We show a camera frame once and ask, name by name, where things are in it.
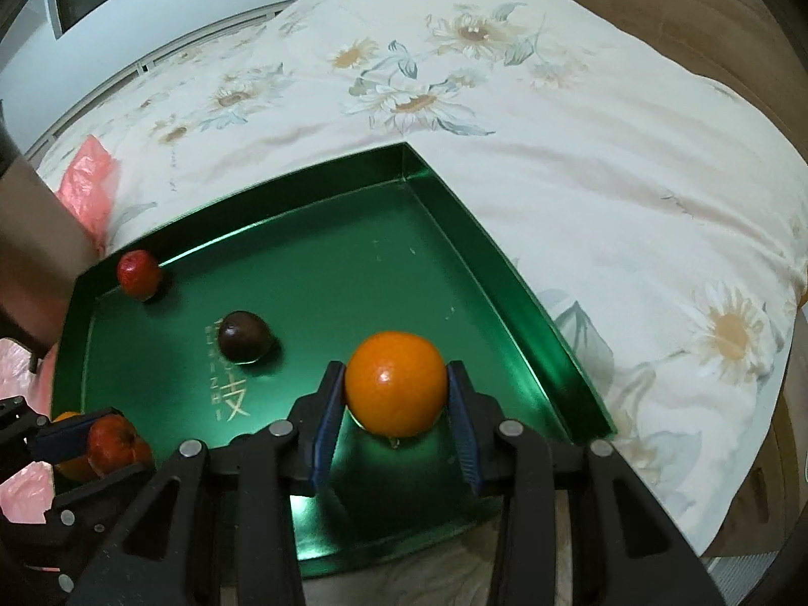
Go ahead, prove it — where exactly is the red apple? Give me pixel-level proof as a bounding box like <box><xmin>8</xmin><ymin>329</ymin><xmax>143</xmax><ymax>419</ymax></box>
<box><xmin>117</xmin><ymin>250</ymin><xmax>162</xmax><ymax>302</ymax></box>
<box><xmin>86</xmin><ymin>415</ymin><xmax>154</xmax><ymax>477</ymax></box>

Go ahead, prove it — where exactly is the dark plum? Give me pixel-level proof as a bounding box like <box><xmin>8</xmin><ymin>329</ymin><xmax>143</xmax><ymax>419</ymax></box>
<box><xmin>216</xmin><ymin>311</ymin><xmax>275</xmax><ymax>364</ymax></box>

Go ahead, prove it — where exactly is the large orange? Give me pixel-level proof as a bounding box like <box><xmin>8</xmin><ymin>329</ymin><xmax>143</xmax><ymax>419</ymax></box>
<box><xmin>345</xmin><ymin>331</ymin><xmax>448</xmax><ymax>439</ymax></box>

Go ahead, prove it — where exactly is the pink plastic sheet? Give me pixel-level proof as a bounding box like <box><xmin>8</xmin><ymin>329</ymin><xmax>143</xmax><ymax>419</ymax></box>
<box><xmin>0</xmin><ymin>134</ymin><xmax>122</xmax><ymax>526</ymax></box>

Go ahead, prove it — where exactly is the copper black electric kettle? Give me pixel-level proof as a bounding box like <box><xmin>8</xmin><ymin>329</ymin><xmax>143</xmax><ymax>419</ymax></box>
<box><xmin>0</xmin><ymin>133</ymin><xmax>97</xmax><ymax>360</ymax></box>

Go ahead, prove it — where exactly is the green tray box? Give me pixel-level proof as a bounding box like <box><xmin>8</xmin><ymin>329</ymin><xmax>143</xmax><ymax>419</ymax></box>
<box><xmin>50</xmin><ymin>141</ymin><xmax>618</xmax><ymax>579</ymax></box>

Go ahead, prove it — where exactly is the floral bed quilt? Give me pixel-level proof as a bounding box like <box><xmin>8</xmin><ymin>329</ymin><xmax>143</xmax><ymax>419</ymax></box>
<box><xmin>40</xmin><ymin>0</ymin><xmax>806</xmax><ymax>551</ymax></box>

